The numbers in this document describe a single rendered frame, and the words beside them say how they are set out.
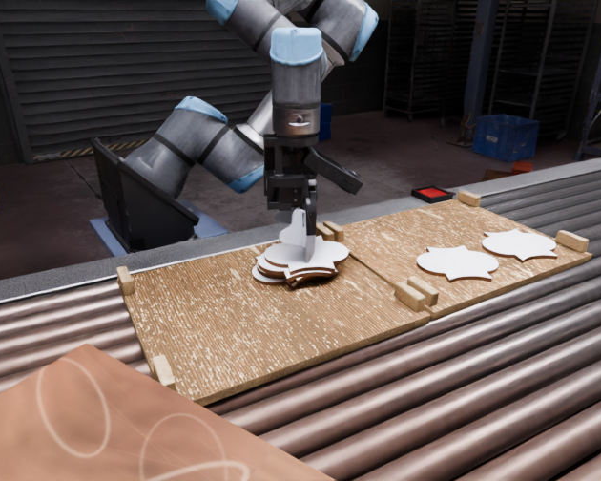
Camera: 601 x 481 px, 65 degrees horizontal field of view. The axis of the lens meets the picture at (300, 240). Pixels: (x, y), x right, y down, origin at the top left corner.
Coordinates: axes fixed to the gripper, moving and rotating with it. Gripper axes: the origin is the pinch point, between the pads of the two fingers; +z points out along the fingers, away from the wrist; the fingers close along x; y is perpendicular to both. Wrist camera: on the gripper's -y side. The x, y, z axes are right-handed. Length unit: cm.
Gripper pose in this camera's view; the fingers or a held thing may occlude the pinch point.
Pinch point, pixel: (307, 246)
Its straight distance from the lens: 84.1
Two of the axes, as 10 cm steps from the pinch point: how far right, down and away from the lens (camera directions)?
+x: 1.4, 4.2, -9.0
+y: -9.9, 0.5, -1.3
